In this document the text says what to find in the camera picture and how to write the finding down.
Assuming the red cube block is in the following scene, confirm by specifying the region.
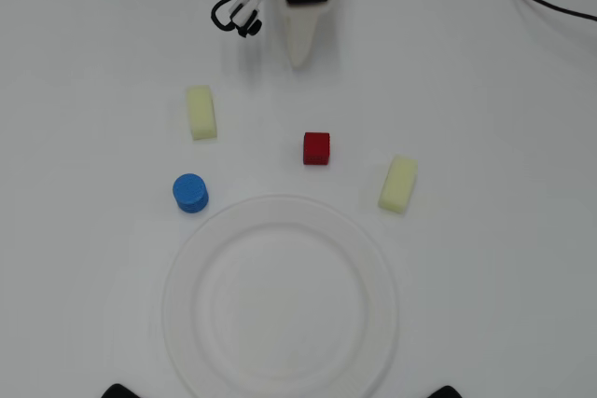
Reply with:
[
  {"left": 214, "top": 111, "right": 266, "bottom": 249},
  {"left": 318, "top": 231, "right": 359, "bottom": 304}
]
[{"left": 302, "top": 131, "right": 331, "bottom": 167}]

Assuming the pale yellow sponge block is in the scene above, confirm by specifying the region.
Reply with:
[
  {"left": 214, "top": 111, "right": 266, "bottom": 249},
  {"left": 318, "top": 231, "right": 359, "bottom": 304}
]
[
  {"left": 186, "top": 85, "right": 219, "bottom": 142},
  {"left": 377, "top": 154, "right": 419, "bottom": 215}
]

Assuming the blue cylinder block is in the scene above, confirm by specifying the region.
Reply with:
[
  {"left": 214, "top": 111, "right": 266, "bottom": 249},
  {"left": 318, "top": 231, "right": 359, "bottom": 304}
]
[{"left": 172, "top": 172, "right": 210, "bottom": 215}]

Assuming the white round dish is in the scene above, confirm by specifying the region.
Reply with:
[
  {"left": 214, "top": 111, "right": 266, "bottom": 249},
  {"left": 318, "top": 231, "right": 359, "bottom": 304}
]
[{"left": 161, "top": 193, "right": 400, "bottom": 398}]

